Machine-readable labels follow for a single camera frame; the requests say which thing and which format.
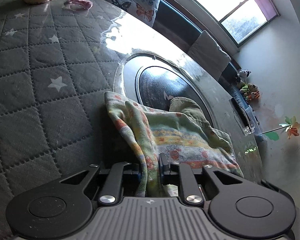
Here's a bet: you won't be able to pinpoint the window with green frame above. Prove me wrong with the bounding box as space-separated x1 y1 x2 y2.
142 0 281 48

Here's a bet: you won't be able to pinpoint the small pink crumpled cloth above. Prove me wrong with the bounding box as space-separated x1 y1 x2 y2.
64 0 93 10

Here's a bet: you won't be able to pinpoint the blue corner sofa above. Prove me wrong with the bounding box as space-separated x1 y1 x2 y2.
153 0 260 135

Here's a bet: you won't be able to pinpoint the colourful patterned children's garment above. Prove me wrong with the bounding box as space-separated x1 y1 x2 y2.
104 92 243 197

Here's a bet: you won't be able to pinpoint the plain white pillow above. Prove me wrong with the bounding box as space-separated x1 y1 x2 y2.
187 30 231 81

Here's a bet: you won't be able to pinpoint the round black glass turntable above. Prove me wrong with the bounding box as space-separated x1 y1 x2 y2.
123 54 214 126

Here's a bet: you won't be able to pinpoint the green and orange plush toys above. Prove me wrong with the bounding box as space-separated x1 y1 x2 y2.
239 83 260 101

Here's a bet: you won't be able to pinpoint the paper pinwheel flower decoration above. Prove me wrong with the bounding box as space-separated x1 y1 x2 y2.
262 116 300 141

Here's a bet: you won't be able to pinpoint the black tray on table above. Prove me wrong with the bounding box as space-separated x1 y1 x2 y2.
230 98 255 136

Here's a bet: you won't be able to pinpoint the black and white plush toy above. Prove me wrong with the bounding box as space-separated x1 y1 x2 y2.
238 69 251 83

